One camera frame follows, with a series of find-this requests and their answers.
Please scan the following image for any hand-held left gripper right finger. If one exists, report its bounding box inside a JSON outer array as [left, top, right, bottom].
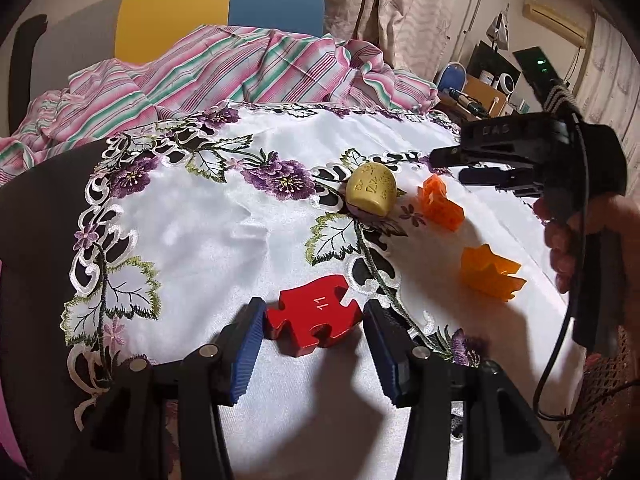
[[363, 299, 571, 480]]

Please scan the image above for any dark red mesh garment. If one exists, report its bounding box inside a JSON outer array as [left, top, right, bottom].
[[557, 325, 640, 480]]

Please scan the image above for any red puzzle piece block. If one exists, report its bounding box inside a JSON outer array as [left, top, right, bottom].
[[265, 272, 365, 358]]

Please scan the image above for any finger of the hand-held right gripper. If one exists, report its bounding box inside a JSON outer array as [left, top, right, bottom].
[[457, 166, 546, 198], [429, 144, 531, 168]]

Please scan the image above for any metal pole stand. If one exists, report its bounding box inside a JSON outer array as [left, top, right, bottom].
[[452, 0, 516, 68]]

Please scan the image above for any pink green striped cloth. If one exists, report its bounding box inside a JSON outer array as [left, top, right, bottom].
[[0, 25, 441, 186]]

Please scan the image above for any orange cube cluster block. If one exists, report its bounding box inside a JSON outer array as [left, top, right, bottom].
[[417, 174, 465, 232]]

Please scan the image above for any yellow engraved oval block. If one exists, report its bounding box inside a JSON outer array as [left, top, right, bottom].
[[346, 162, 398, 219]]

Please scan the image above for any beige patterned curtain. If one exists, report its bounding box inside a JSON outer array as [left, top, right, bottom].
[[172, 0, 496, 76], [575, 10, 640, 146]]

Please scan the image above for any wooden desk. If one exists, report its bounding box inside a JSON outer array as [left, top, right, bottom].
[[437, 77, 508, 121]]

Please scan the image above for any black monitor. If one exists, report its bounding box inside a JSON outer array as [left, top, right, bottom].
[[465, 40, 521, 86]]

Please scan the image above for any person's right hand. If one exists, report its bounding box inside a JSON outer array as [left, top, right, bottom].
[[532, 192, 640, 331]]

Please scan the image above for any white air conditioner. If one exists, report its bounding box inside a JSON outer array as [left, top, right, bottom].
[[522, 2, 588, 47]]

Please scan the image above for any black cable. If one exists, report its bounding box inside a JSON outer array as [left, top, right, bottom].
[[532, 110, 640, 421]]

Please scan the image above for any multicolour office chair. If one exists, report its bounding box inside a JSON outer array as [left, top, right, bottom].
[[9, 0, 326, 136]]

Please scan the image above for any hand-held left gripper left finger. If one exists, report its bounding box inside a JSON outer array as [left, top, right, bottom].
[[80, 297, 267, 480]]

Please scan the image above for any orange translucent plastic piece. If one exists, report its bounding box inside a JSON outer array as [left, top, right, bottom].
[[460, 243, 527, 303]]

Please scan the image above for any white embroidered floral tablecloth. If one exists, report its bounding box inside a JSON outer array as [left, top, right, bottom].
[[60, 102, 586, 480]]

